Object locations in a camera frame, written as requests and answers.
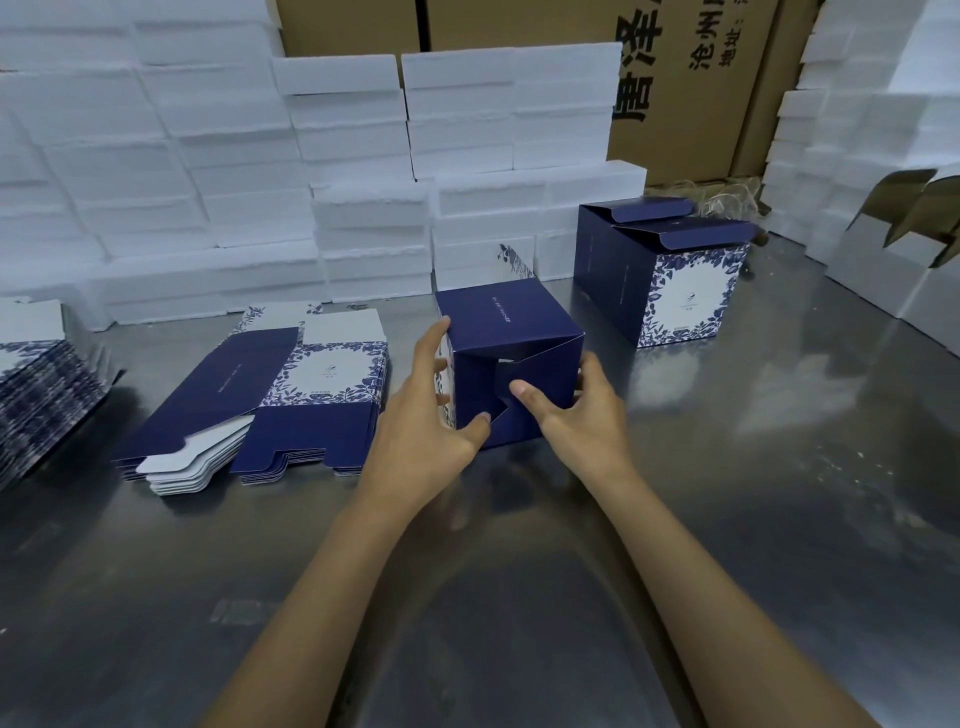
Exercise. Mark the open blue floral carton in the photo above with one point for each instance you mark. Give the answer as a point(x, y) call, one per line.
point(675, 285)

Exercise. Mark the person's right forearm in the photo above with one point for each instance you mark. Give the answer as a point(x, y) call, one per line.
point(720, 600)

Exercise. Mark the blue floral carton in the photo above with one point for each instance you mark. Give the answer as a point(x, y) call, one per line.
point(675, 285)
point(517, 337)

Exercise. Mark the person's left thumb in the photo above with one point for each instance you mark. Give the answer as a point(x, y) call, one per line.
point(471, 431)

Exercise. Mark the stack of flat blue cartons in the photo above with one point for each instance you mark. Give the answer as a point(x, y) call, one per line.
point(255, 397)

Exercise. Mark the stack of white foam blocks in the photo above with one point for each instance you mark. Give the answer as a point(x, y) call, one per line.
point(847, 135)
point(225, 165)

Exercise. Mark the person's right hand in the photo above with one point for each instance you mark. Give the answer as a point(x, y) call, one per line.
point(589, 435)

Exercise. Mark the large printed cardboard box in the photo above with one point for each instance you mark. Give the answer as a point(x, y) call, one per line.
point(675, 90)

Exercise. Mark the person's left hand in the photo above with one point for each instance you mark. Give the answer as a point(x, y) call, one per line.
point(416, 435)

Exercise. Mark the narrow brown cardboard box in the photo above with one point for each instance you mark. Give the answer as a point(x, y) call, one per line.
point(780, 90)

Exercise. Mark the pile of flat floral cartons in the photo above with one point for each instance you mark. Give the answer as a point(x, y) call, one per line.
point(37, 390)

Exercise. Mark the plain brown cardboard box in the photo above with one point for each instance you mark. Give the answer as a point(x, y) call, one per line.
point(349, 26)

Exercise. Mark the person's right thumb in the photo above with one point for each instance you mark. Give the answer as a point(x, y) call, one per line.
point(534, 400)

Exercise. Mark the open white corrugated cartons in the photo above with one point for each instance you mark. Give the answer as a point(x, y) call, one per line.
point(907, 255)

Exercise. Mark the person's left forearm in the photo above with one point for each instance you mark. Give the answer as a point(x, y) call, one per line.
point(330, 607)

